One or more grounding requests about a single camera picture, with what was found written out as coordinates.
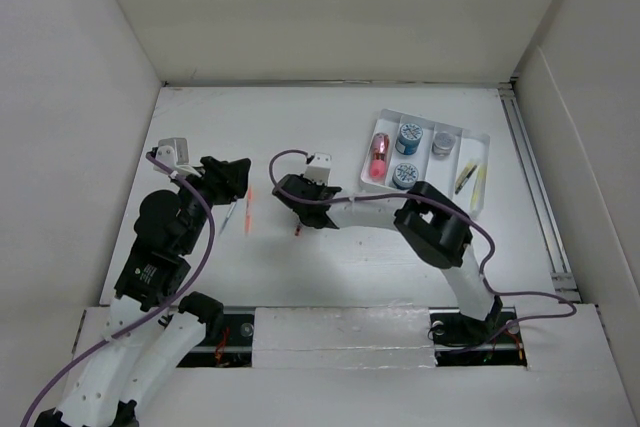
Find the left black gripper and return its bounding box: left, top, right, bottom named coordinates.
left=172, top=155, right=250, bottom=253

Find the orange pen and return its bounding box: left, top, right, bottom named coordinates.
left=244, top=186, right=253, bottom=235

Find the blue clear pen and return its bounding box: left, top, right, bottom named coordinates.
left=219, top=203, right=237, bottom=235

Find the pink glue bottle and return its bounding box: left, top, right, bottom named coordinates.
left=369, top=132, right=389, bottom=181

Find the blue patterned tape roll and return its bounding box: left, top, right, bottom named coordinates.
left=395, top=122, right=423, bottom=156
left=391, top=163, right=419, bottom=191

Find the clear jar of beads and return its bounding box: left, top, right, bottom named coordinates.
left=431, top=131, right=457, bottom=157

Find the yellow pen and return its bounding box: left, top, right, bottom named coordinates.
left=470, top=164, right=487, bottom=216
left=454, top=160, right=478, bottom=194

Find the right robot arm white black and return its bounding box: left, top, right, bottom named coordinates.
left=272, top=174, right=502, bottom=347

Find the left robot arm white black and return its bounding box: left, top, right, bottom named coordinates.
left=35, top=150, right=251, bottom=426

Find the white compartment tray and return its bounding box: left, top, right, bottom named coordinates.
left=359, top=109, right=490, bottom=218

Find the white foam block front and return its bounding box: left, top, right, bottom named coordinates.
left=252, top=305, right=436, bottom=370

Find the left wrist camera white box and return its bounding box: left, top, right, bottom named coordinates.
left=152, top=137, right=189, bottom=170

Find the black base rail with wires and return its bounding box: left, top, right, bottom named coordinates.
left=180, top=308, right=527, bottom=368

